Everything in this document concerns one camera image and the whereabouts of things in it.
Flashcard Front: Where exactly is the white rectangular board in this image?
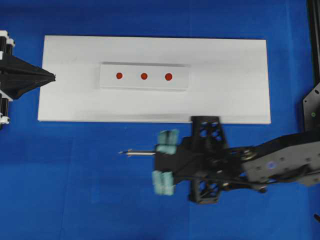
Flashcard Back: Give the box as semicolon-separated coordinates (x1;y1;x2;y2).
37;35;271;124

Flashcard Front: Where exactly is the orange dot mark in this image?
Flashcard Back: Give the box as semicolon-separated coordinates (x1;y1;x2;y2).
140;72;148;80
116;72;123;80
164;73;173;81

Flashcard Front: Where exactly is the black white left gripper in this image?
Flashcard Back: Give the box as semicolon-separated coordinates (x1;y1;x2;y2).
0;29;56;131

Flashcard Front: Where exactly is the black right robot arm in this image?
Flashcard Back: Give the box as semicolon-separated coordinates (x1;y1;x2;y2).
152;116;320;204

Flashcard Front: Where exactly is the orange handled soldering iron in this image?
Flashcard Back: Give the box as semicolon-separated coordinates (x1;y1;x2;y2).
118;149;156;157

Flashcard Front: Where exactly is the orange dot mark middle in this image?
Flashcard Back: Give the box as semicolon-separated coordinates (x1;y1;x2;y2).
140;72;148;80

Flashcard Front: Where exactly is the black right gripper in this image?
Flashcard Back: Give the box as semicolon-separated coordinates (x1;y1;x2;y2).
152;116;247;204

